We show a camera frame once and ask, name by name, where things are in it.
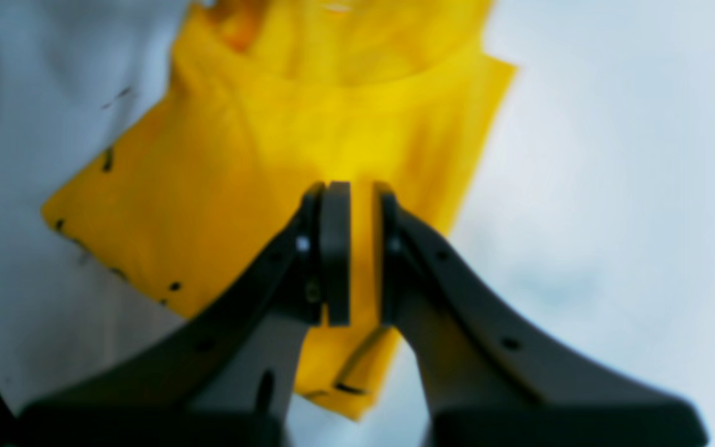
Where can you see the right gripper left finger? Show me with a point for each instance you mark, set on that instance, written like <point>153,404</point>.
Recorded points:
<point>225,378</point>

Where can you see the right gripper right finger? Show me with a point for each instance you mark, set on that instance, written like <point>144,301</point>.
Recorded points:
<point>492,377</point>

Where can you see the yellow t-shirt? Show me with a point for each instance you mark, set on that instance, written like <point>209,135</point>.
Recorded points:
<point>264,99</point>

